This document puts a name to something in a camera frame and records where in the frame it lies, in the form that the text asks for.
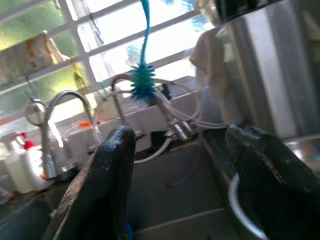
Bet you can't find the small steel strainer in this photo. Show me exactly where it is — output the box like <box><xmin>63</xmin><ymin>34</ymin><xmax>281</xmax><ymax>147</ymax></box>
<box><xmin>24</xmin><ymin>98</ymin><xmax>50</xmax><ymax>127</ymax></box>

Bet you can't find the black marble countertop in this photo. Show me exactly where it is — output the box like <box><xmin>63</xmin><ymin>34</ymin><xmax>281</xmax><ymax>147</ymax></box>
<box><xmin>0</xmin><ymin>172</ymin><xmax>83</xmax><ymax>226</ymax></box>

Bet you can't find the steel bowl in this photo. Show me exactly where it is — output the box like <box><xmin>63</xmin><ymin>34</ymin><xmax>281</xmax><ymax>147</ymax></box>
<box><xmin>282</xmin><ymin>134</ymin><xmax>320</xmax><ymax>176</ymax></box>

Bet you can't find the white hose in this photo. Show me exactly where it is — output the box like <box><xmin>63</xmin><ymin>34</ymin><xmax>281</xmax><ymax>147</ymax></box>
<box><xmin>99</xmin><ymin>79</ymin><xmax>231</xmax><ymax>141</ymax></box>
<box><xmin>133</xmin><ymin>137</ymin><xmax>173</xmax><ymax>165</ymax></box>

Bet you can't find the blue plastic bowl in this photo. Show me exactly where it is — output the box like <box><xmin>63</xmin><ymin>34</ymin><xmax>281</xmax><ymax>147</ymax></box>
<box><xmin>124</xmin><ymin>218</ymin><xmax>135</xmax><ymax>240</ymax></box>

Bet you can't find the tall stainless steel canister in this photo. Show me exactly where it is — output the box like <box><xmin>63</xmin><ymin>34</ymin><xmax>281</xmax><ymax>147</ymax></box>
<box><xmin>214</xmin><ymin>0</ymin><xmax>320</xmax><ymax>141</ymax></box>

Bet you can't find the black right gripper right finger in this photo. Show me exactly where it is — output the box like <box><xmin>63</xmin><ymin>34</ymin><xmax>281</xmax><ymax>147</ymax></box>
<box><xmin>225</xmin><ymin>123</ymin><xmax>320</xmax><ymax>240</ymax></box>

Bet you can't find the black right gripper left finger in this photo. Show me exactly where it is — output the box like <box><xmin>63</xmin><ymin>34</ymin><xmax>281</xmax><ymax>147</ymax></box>
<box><xmin>42</xmin><ymin>126</ymin><xmax>137</xmax><ymax>240</ymax></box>

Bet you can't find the white bottle red pump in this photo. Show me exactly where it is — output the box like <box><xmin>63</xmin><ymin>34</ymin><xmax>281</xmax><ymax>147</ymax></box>
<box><xmin>14</xmin><ymin>132</ymin><xmax>55</xmax><ymax>192</ymax></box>

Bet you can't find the white hanging cloth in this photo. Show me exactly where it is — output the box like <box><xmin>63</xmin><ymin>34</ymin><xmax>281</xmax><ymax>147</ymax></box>
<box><xmin>188</xmin><ymin>27</ymin><xmax>243</xmax><ymax>125</ymax></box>

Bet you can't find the yellow green clip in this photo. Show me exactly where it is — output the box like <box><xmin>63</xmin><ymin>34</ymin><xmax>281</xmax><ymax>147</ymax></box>
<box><xmin>71</xmin><ymin>58</ymin><xmax>87</xmax><ymax>92</ymax></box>

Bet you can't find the black scrub pad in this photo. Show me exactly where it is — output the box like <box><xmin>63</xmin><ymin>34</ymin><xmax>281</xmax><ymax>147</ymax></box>
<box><xmin>159</xmin><ymin>83</ymin><xmax>173</xmax><ymax>101</ymax></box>

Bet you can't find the chrome gooseneck faucet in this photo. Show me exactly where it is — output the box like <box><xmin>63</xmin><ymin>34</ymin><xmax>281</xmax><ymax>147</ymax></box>
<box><xmin>109</xmin><ymin>73</ymin><xmax>141</xmax><ymax>131</ymax></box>

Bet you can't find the white plastic bottle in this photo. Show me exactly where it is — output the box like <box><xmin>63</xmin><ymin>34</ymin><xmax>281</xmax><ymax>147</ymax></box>
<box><xmin>0</xmin><ymin>132</ymin><xmax>35</xmax><ymax>195</ymax></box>

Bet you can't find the white window grille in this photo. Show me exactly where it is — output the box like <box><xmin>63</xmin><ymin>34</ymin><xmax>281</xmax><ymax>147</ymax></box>
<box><xmin>0</xmin><ymin>0</ymin><xmax>221</xmax><ymax>121</ymax></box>

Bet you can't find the yellow white sponge cloth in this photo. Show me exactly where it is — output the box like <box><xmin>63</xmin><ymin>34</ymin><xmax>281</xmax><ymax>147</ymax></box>
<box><xmin>0</xmin><ymin>31</ymin><xmax>71</xmax><ymax>85</ymax></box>

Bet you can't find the flexible steel faucet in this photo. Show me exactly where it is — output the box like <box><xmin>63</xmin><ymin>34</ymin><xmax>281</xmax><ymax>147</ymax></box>
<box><xmin>39</xmin><ymin>90</ymin><xmax>103</xmax><ymax>180</ymax></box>

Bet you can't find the chrome wall tap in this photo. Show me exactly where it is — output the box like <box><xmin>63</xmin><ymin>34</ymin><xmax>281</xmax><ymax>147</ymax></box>
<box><xmin>163</xmin><ymin>119</ymin><xmax>195</xmax><ymax>141</ymax></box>

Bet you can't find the blue bottle brush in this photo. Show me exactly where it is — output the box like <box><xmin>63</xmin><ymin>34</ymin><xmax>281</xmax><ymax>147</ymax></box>
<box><xmin>129</xmin><ymin>0</ymin><xmax>157</xmax><ymax>105</ymax></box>

